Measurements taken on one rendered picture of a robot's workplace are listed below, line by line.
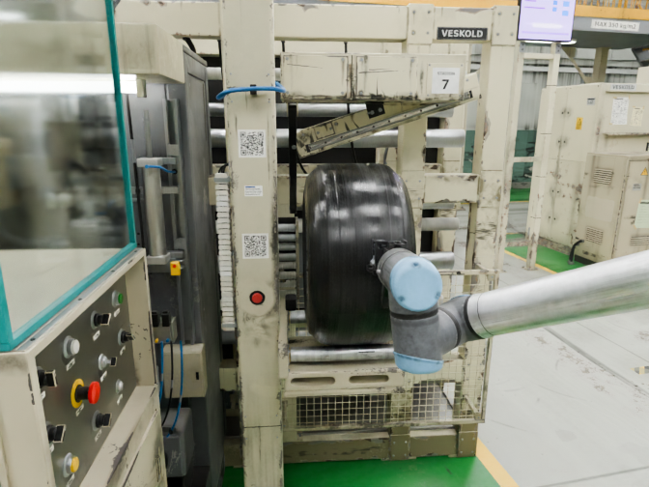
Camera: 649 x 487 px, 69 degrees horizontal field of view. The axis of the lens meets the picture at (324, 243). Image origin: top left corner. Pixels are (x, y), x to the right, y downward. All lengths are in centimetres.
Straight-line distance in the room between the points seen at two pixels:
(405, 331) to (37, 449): 60
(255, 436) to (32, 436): 95
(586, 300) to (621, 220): 497
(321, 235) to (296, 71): 60
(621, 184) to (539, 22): 183
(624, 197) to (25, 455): 551
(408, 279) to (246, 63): 76
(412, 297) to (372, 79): 93
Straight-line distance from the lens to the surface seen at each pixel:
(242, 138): 134
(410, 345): 89
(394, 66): 164
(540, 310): 89
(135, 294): 127
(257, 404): 159
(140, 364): 135
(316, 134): 173
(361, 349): 144
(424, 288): 85
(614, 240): 582
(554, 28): 544
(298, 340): 174
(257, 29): 136
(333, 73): 161
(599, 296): 85
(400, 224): 124
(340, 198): 125
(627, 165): 572
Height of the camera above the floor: 157
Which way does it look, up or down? 14 degrees down
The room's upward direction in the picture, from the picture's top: straight up
